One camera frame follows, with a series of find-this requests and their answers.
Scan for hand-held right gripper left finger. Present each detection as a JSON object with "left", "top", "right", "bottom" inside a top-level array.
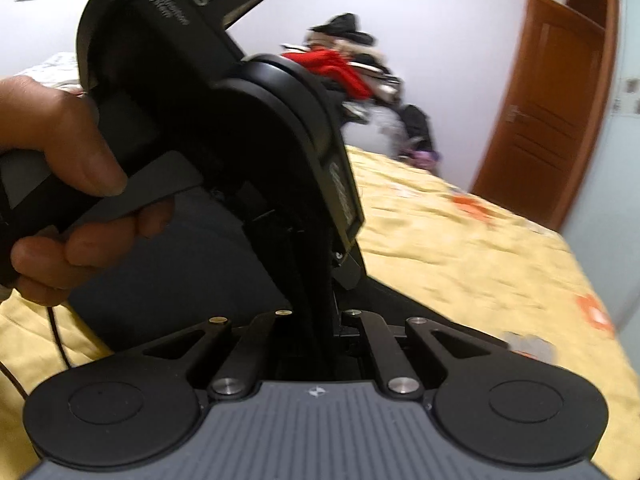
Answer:
[{"left": 142, "top": 309, "right": 296, "bottom": 402}]

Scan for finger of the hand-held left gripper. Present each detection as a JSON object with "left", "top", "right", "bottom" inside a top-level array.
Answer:
[{"left": 294, "top": 246, "right": 370, "bottom": 382}]

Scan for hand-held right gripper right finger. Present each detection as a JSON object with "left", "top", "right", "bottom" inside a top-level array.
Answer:
[{"left": 342, "top": 308, "right": 507, "bottom": 402}]

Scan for black pants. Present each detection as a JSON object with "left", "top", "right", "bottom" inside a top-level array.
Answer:
[{"left": 67, "top": 195, "right": 508, "bottom": 382}]

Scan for person's left hand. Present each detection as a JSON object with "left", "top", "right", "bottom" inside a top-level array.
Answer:
[{"left": 0, "top": 76, "right": 174, "bottom": 307}]

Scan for yellow printed bed sheet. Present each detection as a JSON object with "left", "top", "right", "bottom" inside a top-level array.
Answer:
[{"left": 0, "top": 82, "right": 632, "bottom": 480}]

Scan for purple cloth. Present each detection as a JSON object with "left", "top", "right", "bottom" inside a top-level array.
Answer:
[{"left": 407, "top": 149, "right": 439, "bottom": 174}]

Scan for grey bag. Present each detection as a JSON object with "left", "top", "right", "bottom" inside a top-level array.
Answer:
[{"left": 342, "top": 109, "right": 406, "bottom": 159}]

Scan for red garment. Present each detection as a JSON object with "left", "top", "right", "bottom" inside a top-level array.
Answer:
[{"left": 281, "top": 48, "right": 374, "bottom": 102}]

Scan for black jacket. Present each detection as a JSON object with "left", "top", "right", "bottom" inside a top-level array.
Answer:
[{"left": 400, "top": 104, "right": 434, "bottom": 154}]

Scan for black garment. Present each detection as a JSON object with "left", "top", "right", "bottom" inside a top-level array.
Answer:
[{"left": 307, "top": 13, "right": 376, "bottom": 47}]

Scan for wooden door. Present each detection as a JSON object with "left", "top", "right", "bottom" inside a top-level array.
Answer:
[{"left": 470, "top": 0, "right": 619, "bottom": 234}]

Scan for frosted glass sliding door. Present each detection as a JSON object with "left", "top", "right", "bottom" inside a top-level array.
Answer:
[{"left": 562, "top": 0, "right": 640, "bottom": 337}]

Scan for black cable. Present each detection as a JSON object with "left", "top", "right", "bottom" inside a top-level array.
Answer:
[{"left": 0, "top": 304, "right": 74, "bottom": 404}]

